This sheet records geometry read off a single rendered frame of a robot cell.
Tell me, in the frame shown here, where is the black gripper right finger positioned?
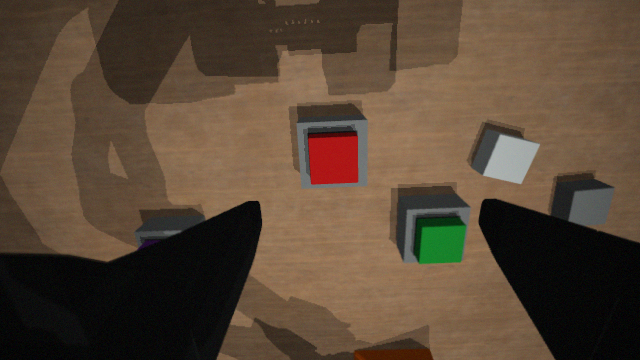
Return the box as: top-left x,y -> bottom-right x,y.
478,199 -> 640,360

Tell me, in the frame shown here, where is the green button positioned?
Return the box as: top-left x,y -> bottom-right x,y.
397,194 -> 471,264

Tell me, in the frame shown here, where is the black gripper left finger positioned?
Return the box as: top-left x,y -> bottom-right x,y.
0,201 -> 262,360

